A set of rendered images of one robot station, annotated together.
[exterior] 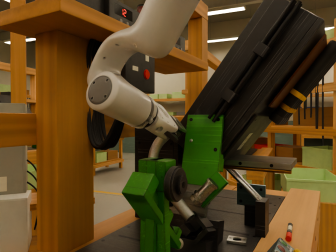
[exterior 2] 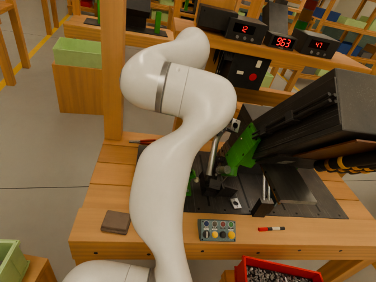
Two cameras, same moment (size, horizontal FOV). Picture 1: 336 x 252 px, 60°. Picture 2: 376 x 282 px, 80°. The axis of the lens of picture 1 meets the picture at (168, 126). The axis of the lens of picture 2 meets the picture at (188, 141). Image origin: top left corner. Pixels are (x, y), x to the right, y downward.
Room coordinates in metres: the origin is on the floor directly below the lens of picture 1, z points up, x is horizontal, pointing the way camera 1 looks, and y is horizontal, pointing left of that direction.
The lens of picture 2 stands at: (0.15, -0.51, 1.73)
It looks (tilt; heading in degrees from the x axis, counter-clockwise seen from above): 37 degrees down; 47
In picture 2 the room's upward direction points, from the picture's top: 15 degrees clockwise
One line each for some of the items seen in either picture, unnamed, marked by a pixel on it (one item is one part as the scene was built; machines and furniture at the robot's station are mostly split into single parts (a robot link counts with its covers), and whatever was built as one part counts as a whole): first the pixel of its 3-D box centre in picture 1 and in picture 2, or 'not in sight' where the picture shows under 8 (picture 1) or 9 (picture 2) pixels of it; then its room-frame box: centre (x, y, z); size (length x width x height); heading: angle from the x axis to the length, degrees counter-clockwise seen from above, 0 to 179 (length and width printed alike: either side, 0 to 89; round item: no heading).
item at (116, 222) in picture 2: not in sight; (116, 221); (0.33, -0.05, 0.91); 0.10 x 0.08 x 0.03; 141
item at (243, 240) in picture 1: (237, 240); (235, 203); (0.85, -0.20, 0.90); 0.06 x 0.04 x 0.01; 70
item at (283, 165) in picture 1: (232, 161); (277, 167); (1.00, -0.22, 1.11); 0.39 x 0.16 x 0.03; 61
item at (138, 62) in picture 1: (127, 70); (244, 67); (0.98, 0.14, 1.42); 0.17 x 0.12 x 0.15; 151
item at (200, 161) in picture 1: (206, 148); (248, 149); (0.88, -0.12, 1.17); 0.13 x 0.12 x 0.20; 151
